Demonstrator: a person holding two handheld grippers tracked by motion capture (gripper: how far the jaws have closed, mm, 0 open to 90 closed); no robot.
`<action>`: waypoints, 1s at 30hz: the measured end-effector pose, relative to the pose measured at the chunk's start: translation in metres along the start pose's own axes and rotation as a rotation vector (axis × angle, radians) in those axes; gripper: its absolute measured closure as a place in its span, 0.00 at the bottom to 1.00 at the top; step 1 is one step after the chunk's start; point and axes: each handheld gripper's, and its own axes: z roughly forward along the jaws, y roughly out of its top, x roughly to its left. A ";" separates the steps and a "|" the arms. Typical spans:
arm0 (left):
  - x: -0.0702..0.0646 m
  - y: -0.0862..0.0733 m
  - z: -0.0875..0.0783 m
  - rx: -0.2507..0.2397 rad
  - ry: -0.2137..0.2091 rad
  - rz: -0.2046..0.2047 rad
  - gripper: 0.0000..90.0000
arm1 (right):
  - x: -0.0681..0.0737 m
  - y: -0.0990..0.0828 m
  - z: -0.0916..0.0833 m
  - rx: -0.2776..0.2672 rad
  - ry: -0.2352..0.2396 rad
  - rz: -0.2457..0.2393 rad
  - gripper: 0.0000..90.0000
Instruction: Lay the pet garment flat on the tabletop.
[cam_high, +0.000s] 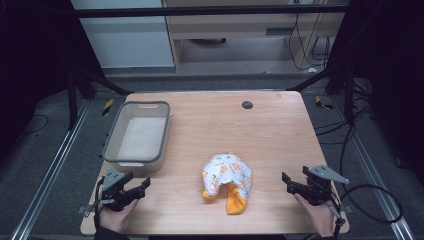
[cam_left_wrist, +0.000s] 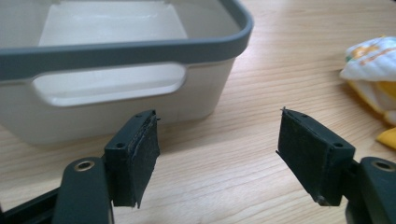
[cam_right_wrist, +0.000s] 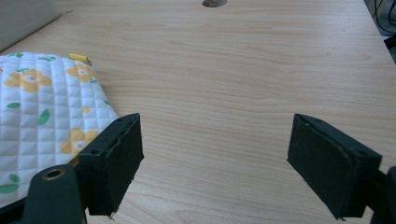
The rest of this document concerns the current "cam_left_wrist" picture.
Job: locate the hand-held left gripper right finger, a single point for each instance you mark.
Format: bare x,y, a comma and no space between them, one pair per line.
311,155

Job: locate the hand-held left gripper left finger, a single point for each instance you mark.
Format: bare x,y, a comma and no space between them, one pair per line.
130,161

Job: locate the yellow and white snack packet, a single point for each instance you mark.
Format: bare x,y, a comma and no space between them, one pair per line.
373,68

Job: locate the white plastic basket grey rim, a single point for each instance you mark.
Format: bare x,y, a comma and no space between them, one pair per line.
102,84

